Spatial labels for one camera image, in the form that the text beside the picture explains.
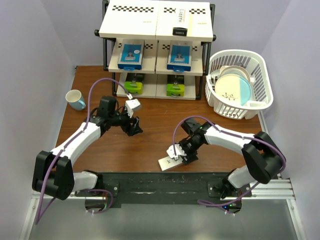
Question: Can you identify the white Harry's razor box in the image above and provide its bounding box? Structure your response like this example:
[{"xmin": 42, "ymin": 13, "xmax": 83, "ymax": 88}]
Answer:
[{"xmin": 172, "ymin": 8, "xmax": 190, "ymax": 37}]

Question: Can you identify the aluminium rail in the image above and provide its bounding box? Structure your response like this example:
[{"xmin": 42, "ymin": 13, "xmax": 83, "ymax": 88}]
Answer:
[{"xmin": 21, "ymin": 173, "xmax": 306, "ymax": 240}]

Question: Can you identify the blue ceramic mug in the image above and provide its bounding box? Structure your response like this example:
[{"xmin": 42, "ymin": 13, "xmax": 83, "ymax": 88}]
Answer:
[{"xmin": 65, "ymin": 89, "xmax": 87, "ymax": 111}]

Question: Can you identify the black green razor package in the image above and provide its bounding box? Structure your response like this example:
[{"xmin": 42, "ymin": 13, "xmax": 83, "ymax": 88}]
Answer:
[{"xmin": 166, "ymin": 75, "xmax": 185, "ymax": 97}]

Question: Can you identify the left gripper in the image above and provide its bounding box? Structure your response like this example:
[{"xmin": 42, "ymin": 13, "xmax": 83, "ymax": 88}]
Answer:
[{"xmin": 108, "ymin": 106, "xmax": 143, "ymax": 136}]

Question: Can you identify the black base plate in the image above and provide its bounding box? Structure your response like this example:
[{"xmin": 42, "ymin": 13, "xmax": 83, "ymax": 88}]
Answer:
[{"xmin": 69, "ymin": 172, "xmax": 264, "ymax": 213}]

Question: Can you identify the blue razor package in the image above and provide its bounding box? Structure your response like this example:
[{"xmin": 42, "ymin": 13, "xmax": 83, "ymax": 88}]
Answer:
[{"xmin": 166, "ymin": 41, "xmax": 192, "ymax": 73}]

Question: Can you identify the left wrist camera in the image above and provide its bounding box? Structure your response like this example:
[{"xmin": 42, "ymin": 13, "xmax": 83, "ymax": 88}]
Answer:
[{"xmin": 125, "ymin": 98, "xmax": 142, "ymax": 118}]

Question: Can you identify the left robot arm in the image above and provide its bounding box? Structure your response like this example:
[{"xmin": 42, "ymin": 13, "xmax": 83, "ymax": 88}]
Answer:
[{"xmin": 32, "ymin": 96, "xmax": 143, "ymax": 200}]

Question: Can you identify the white three-tier shelf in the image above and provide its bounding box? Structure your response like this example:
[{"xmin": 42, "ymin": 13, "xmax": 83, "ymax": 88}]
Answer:
[{"xmin": 94, "ymin": 0, "xmax": 216, "ymax": 100}]

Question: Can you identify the black green razor box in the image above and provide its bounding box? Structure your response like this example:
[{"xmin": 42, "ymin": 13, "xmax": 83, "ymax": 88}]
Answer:
[{"xmin": 124, "ymin": 73, "xmax": 145, "ymax": 95}]

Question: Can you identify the blue booklet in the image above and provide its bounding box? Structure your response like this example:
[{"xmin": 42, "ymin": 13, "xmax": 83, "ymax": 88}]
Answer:
[{"xmin": 117, "ymin": 39, "xmax": 145, "ymax": 71}]

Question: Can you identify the beige and blue plate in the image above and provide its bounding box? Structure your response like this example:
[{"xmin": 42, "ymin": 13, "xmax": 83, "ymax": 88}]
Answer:
[{"xmin": 214, "ymin": 65, "xmax": 252, "ymax": 106}]

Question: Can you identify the white plastic basket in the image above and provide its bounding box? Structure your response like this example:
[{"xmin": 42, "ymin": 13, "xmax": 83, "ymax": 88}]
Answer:
[{"xmin": 205, "ymin": 49, "xmax": 274, "ymax": 120}]

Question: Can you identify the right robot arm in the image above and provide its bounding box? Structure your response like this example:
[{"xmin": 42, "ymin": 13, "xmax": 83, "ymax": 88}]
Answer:
[{"xmin": 172, "ymin": 117, "xmax": 287, "ymax": 199}]

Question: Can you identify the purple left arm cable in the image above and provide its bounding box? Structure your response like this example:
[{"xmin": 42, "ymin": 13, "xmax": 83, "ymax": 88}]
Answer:
[{"xmin": 34, "ymin": 77, "xmax": 133, "ymax": 225}]

